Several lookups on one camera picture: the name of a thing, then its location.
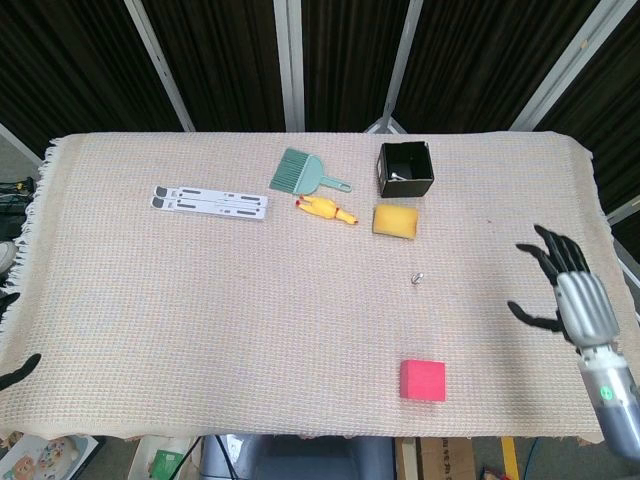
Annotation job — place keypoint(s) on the right black and grey robot hand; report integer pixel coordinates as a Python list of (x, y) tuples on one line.
[(587, 310)]

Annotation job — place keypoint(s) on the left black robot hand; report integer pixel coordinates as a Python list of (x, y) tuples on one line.
[(20, 374)]

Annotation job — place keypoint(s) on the silver metal bolt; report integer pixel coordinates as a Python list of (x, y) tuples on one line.
[(416, 278)]

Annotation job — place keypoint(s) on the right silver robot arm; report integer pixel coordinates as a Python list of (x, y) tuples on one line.
[(615, 400)]

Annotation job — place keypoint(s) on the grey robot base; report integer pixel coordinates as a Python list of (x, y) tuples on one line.
[(300, 460)]

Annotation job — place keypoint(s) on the white folding laptop stand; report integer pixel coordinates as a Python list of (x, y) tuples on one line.
[(210, 202)]

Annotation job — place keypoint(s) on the colourful printed box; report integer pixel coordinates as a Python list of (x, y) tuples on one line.
[(45, 457)]

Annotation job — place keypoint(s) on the yellow bar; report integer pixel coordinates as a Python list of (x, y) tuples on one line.
[(510, 457)]

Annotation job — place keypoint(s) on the green packet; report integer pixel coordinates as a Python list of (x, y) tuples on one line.
[(167, 462)]

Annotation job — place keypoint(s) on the red foam block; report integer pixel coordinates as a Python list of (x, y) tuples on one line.
[(422, 380)]

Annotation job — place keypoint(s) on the brown cardboard box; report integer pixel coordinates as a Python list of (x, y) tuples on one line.
[(440, 460)]

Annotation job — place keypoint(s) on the yellow sponge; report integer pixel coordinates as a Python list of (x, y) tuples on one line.
[(395, 221)]

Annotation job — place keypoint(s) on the black open cardboard box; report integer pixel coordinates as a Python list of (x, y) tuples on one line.
[(405, 189)]

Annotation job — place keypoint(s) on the small silver part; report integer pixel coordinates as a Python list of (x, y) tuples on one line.
[(397, 176)]

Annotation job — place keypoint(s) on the beige woven tablecloth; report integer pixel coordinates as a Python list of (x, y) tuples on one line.
[(250, 300)]

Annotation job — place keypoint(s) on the yellow rubber chicken toy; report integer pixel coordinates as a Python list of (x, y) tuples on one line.
[(322, 206)]

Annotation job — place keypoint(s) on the green plastic brush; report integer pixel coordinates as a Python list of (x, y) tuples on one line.
[(295, 170)]

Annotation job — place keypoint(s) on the dark curtain backdrop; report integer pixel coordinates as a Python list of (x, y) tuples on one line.
[(225, 50)]

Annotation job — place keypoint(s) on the white frame bar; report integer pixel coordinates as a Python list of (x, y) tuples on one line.
[(20, 144)]

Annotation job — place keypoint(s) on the white frame post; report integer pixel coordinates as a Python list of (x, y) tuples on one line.
[(292, 65), (570, 65), (160, 65), (400, 65)]

